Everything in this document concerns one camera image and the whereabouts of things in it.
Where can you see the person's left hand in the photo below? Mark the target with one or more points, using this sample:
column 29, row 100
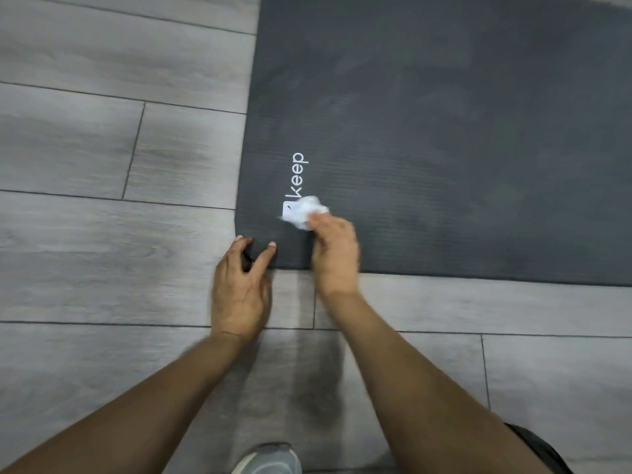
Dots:
column 239, row 296

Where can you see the person's right hand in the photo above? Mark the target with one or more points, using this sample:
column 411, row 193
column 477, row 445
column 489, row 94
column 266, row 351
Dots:
column 336, row 256

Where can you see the white wipe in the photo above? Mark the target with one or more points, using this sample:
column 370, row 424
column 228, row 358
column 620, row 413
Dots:
column 306, row 209

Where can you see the dark grey yoga mat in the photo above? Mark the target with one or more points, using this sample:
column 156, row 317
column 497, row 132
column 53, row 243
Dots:
column 444, row 118

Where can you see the person's right forearm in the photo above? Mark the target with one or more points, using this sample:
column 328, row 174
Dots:
column 419, row 389

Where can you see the person's left forearm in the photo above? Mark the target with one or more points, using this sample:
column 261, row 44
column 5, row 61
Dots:
column 123, row 414

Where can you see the person's left shoe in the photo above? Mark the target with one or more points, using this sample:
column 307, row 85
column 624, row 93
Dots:
column 269, row 461

